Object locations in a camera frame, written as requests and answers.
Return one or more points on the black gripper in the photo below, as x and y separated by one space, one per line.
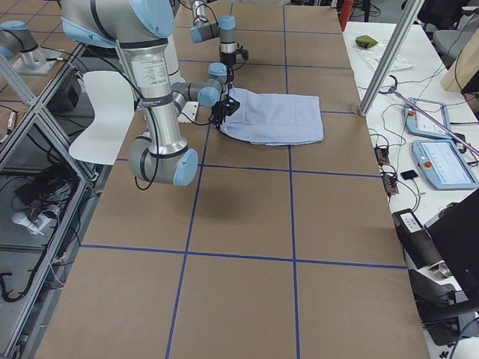
229 75
223 108

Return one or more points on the light blue striped shirt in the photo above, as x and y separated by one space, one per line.
274 119

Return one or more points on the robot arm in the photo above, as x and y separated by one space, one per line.
207 27
141 29

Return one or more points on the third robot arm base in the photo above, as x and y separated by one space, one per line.
16 39

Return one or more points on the white plastic chair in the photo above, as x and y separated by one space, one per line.
113 104

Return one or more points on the green cloth pouch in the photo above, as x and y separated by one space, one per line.
365 42

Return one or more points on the reacher grabber tool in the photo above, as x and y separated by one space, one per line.
393 90

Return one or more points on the teach pendant far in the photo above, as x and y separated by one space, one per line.
419 125

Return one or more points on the teach pendant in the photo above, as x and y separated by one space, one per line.
443 165
419 125

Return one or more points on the black small device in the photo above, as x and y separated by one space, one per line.
409 175

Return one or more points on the white power strip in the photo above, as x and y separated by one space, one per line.
34 226

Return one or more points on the teach pendant near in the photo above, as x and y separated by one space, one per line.
443 165

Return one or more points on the black monitor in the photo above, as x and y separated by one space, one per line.
455 235

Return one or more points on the aluminium frame post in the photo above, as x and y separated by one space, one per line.
395 42

